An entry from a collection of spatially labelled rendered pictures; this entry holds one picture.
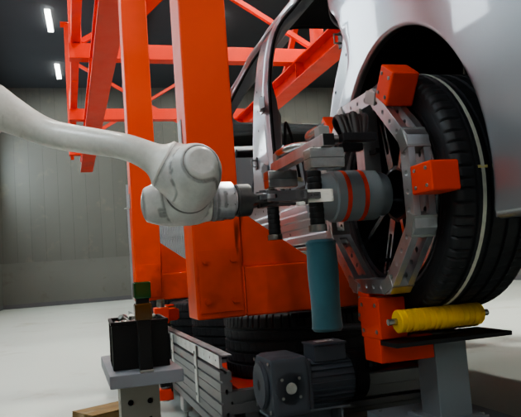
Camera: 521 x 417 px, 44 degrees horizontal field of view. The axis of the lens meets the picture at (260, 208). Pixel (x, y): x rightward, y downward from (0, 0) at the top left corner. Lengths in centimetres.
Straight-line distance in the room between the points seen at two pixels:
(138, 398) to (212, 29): 120
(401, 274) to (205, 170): 64
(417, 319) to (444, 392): 26
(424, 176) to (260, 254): 80
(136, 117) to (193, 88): 197
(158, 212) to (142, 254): 259
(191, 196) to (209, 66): 98
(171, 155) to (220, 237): 84
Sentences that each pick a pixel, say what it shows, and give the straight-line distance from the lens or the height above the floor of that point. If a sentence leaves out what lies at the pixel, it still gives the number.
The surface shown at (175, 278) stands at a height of 64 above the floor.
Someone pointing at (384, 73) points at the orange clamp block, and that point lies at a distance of 169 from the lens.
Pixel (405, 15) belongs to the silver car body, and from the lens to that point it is 187.
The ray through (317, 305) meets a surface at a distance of 185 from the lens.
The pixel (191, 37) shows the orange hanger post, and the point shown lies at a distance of 222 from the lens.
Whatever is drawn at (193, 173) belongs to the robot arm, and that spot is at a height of 86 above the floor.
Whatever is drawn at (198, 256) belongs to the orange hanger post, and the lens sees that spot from 208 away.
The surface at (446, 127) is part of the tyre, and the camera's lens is 161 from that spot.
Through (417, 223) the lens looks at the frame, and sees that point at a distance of 157.
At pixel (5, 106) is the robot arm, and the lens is 151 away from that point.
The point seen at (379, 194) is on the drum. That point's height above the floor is 84.
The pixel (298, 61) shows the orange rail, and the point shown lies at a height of 320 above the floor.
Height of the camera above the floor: 67
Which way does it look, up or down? 5 degrees up
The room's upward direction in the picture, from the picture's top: 4 degrees counter-clockwise
